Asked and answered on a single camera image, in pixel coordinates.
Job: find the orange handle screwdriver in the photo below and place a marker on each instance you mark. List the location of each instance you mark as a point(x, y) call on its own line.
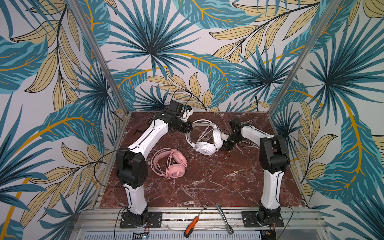
point(192, 225)

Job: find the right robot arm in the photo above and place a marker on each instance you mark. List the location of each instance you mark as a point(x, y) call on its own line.
point(274, 159)

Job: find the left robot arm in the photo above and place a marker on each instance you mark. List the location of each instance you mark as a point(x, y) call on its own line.
point(131, 165)

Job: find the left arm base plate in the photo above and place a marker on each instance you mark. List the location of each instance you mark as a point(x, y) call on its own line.
point(153, 220)

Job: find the pink cat-ear headphones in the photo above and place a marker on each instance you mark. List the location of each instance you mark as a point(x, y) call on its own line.
point(176, 163)

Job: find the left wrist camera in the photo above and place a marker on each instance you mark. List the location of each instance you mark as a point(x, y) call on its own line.
point(188, 111)

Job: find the white headphones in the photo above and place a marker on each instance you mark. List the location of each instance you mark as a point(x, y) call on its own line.
point(210, 141)

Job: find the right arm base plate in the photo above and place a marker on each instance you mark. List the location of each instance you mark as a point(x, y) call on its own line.
point(252, 219)

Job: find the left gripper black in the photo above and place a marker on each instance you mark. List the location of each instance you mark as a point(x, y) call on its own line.
point(186, 126)

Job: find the metal pliers tool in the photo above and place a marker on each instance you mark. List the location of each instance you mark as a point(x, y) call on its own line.
point(227, 225)

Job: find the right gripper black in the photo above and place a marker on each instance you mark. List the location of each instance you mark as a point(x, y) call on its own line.
point(229, 141)

